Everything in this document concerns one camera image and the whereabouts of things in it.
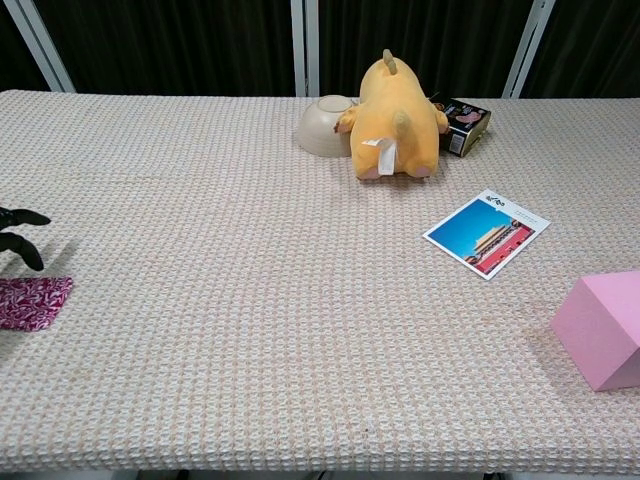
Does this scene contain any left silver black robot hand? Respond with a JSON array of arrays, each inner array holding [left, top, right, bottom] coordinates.
[[0, 206, 53, 273]]

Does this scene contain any pink patterned packet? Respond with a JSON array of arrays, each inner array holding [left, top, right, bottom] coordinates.
[[0, 275, 74, 333]]

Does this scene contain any black pleated curtain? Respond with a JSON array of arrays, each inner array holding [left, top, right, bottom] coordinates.
[[522, 0, 640, 100], [317, 0, 534, 99], [0, 4, 51, 94], [32, 0, 297, 96]]

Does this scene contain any beige waffle tablecloth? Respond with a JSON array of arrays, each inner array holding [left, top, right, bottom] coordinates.
[[0, 89, 640, 474]]

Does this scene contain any beige bowl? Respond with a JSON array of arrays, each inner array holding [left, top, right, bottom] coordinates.
[[292, 94, 361, 159]]

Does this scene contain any yellow plush toy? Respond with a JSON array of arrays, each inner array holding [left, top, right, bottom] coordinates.
[[333, 48, 449, 181]]

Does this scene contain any black snack packet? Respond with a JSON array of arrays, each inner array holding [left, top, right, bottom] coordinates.
[[429, 91, 492, 159]]

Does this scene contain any palace photo postcard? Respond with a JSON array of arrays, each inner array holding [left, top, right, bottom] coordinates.
[[422, 188, 551, 281]]

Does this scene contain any pink cube block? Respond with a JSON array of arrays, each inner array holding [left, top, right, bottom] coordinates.
[[549, 271, 640, 392]]

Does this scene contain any white metal frame post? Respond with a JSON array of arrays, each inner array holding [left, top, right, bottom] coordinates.
[[291, 0, 320, 98], [502, 0, 556, 99], [0, 0, 76, 94]]

